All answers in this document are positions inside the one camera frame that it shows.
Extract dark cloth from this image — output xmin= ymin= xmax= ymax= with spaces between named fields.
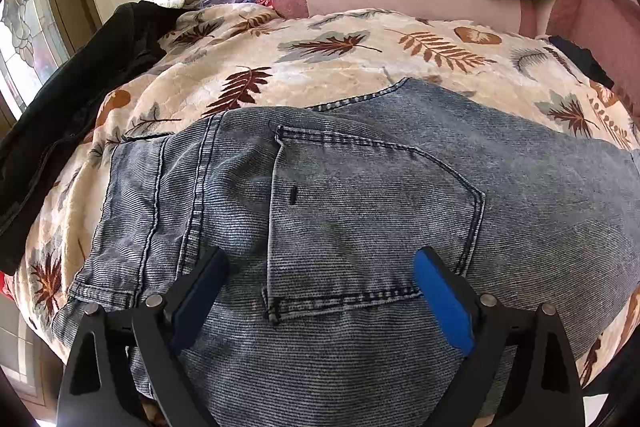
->
xmin=547 ymin=34 xmax=616 ymax=90

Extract stained glass window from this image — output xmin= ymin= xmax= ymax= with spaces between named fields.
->
xmin=0 ymin=0 xmax=71 ymax=108

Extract blue denim pants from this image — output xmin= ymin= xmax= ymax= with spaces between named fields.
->
xmin=65 ymin=77 xmax=640 ymax=427

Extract black jacket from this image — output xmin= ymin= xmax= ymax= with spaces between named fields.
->
xmin=0 ymin=0 xmax=168 ymax=275

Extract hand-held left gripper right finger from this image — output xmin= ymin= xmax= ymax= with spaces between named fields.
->
xmin=412 ymin=247 xmax=586 ymax=427

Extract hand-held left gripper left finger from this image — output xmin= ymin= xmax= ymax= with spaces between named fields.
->
xmin=56 ymin=247 xmax=231 ymax=427

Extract leaf print blanket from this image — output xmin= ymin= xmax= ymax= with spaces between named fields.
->
xmin=12 ymin=2 xmax=640 ymax=388

